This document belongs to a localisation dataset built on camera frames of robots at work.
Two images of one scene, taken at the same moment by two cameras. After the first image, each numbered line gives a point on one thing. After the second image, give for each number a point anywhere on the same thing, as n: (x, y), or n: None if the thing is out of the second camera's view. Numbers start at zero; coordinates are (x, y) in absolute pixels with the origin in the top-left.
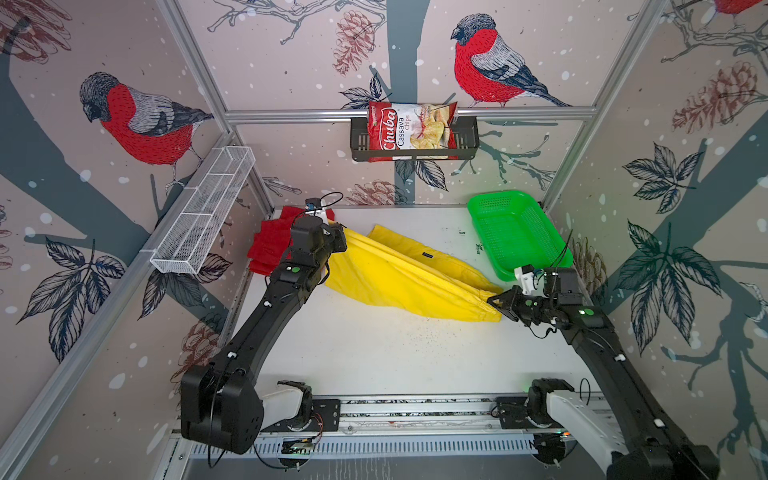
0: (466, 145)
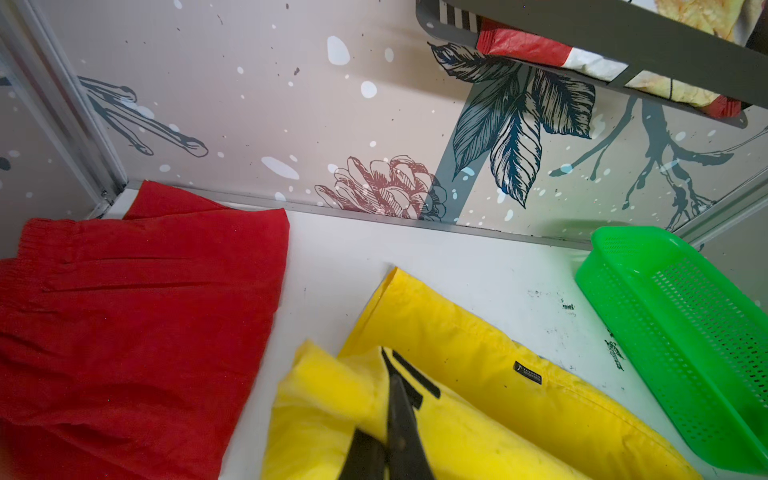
0: (646, 41)
